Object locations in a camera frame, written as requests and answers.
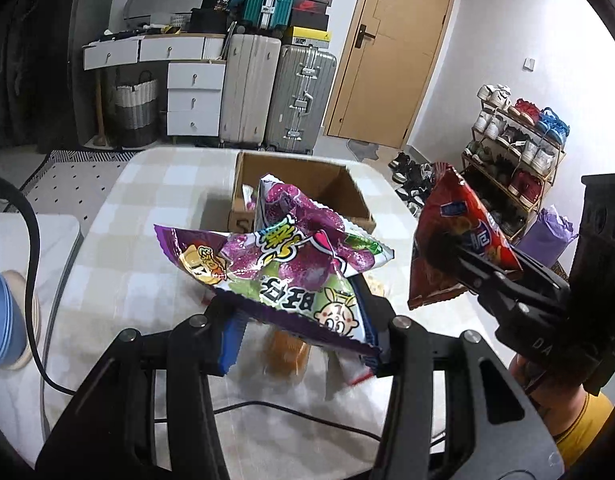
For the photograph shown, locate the silver aluminium suitcase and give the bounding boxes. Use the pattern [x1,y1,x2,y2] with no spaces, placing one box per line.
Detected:
[264,44,337,154]

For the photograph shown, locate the white drawer desk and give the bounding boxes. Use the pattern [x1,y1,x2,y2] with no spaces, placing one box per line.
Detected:
[84,34,226,138]

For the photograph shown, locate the blue bowl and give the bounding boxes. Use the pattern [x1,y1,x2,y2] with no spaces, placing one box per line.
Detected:
[0,270,42,370]

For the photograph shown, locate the wooden door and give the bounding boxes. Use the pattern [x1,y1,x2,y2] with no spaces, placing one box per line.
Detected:
[324,0,455,148]

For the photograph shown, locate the striped woven laundry basket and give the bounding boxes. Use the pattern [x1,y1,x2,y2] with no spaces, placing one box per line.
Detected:
[114,70,158,148]

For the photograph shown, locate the wooden shoe rack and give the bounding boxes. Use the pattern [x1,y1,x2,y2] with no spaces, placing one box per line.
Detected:
[460,84,570,243]

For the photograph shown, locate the yellow shirt sleeve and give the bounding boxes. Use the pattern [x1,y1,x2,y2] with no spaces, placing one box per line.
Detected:
[554,393,613,470]

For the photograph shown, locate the red chili snack bag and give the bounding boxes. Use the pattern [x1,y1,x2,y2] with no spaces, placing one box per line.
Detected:
[408,162,522,310]

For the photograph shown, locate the patterned floor rug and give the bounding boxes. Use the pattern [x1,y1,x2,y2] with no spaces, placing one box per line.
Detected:
[22,151,136,235]

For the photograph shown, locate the stacked shoe boxes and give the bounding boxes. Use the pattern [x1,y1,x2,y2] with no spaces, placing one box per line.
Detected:
[282,0,333,50]

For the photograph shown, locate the purple grape candy bag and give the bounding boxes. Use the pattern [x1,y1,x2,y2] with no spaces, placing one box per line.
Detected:
[154,174,394,356]

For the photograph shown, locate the orange snack packet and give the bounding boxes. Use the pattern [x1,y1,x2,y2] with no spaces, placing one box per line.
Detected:
[264,328,312,382]

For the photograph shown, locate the beige hard suitcase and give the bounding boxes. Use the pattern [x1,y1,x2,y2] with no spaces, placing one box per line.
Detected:
[218,34,281,146]

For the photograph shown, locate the black cable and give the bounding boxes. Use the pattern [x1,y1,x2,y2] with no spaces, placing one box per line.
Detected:
[0,171,447,453]

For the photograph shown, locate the brown cardboard box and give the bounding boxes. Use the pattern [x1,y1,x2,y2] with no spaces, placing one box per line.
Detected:
[227,151,376,234]

